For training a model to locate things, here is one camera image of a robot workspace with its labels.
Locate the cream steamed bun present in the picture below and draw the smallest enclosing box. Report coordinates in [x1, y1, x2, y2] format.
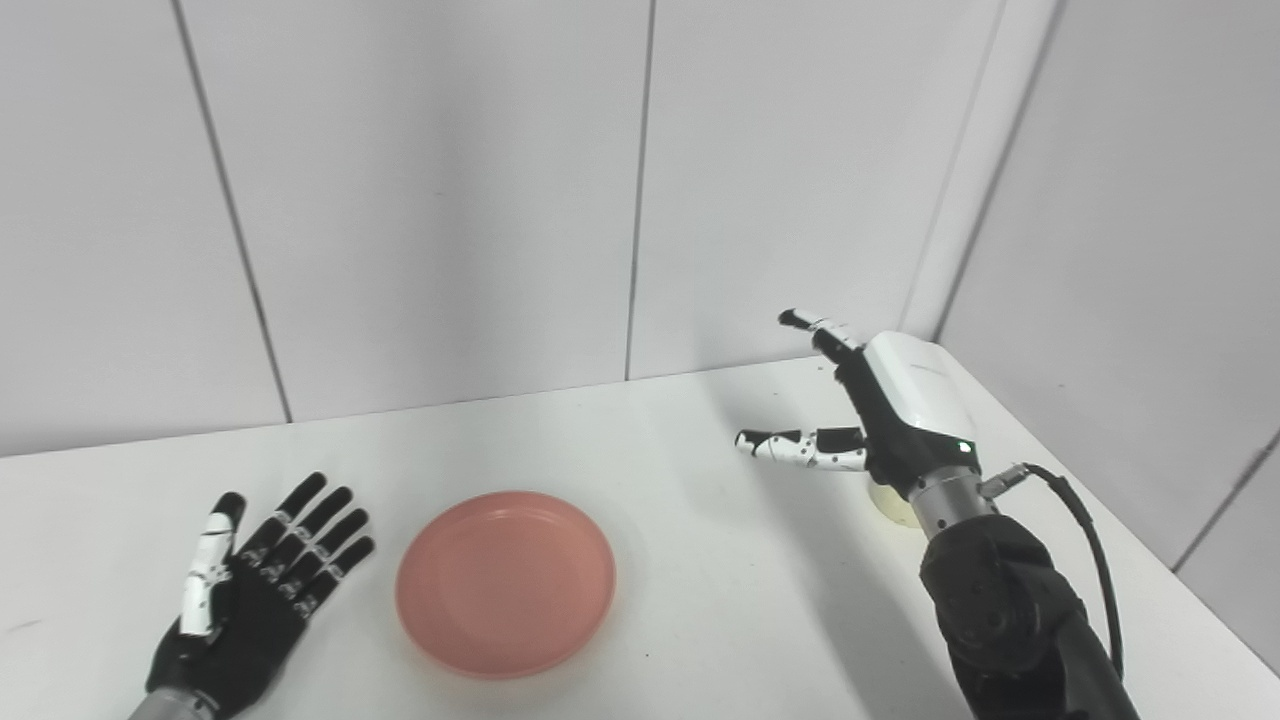
[868, 480, 923, 528]

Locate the pink round plate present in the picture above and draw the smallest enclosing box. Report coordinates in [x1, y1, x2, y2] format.
[395, 490, 617, 681]

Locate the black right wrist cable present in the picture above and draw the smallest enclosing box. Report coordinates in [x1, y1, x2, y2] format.
[980, 462, 1126, 681]

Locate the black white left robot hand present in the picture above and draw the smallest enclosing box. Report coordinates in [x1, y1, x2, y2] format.
[147, 472, 377, 719]

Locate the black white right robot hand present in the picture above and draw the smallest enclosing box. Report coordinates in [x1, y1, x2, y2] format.
[735, 308, 981, 501]

